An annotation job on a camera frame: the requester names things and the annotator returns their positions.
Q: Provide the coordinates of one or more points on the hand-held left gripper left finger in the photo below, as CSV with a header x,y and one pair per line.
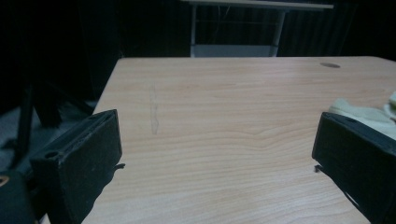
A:
x,y
81,161

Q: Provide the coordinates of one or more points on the dark curtain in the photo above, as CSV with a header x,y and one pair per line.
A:
x,y
62,31

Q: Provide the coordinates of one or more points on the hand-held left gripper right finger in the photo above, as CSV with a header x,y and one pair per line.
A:
x,y
358,155

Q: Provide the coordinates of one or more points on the pale green ankle sock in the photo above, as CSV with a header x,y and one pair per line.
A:
x,y
393,107
364,115

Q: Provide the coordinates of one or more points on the dark tripod stand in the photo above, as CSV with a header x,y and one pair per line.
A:
x,y
26,124

